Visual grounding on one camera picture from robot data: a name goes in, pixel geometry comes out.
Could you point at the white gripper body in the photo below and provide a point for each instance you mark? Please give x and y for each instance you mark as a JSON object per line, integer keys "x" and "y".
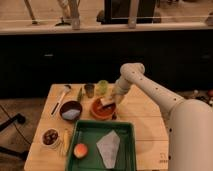
{"x": 117, "y": 97}

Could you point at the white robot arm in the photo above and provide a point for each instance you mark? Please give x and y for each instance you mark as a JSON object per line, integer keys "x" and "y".
{"x": 191, "y": 120}

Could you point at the red orange bowl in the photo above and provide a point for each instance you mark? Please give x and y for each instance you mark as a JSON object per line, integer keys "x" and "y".
{"x": 100, "y": 112}

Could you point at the dark bowl with cloth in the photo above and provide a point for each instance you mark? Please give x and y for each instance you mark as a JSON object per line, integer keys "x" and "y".
{"x": 71, "y": 111}

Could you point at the white bowl of dark fruit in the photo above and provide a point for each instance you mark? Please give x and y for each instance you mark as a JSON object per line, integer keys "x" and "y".
{"x": 50, "y": 138}

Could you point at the light green cup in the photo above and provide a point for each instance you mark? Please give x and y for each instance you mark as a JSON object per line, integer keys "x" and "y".
{"x": 102, "y": 87}

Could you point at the green vegetable stick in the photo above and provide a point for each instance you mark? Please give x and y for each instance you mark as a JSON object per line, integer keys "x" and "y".
{"x": 79, "y": 96}

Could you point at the green plastic tray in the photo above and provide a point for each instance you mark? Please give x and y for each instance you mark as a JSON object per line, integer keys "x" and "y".
{"x": 89, "y": 133}

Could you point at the white folded napkin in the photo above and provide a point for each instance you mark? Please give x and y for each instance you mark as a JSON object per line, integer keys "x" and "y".
{"x": 108, "y": 147}

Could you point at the peach fruit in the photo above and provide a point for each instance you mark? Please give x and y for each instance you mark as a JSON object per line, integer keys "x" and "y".
{"x": 80, "y": 150}

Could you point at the yellow corn cob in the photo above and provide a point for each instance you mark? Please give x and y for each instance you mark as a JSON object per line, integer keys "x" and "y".
{"x": 65, "y": 143}

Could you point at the black cabinet on ledge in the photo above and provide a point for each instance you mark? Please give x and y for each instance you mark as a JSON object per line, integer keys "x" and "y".
{"x": 117, "y": 12}

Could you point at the black stand leg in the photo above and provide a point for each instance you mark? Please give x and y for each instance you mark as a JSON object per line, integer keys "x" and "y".
{"x": 9, "y": 147}

